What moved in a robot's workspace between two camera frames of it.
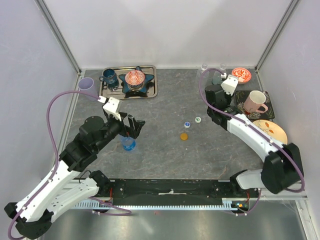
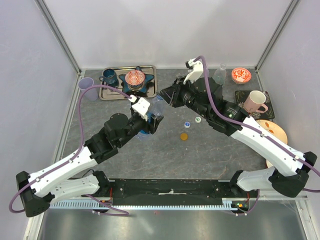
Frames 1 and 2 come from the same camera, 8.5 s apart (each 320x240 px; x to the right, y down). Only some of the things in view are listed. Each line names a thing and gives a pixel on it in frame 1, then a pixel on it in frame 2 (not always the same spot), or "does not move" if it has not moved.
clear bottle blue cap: (128, 143) → (157, 106)
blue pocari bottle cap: (187, 124) does not move
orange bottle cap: (184, 136) does not move
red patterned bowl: (135, 78) does not move
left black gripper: (127, 130) → (155, 121)
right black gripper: (228, 97) → (171, 94)
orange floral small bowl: (244, 74) does not move
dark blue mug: (109, 76) does not move
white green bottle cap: (198, 119) does not move
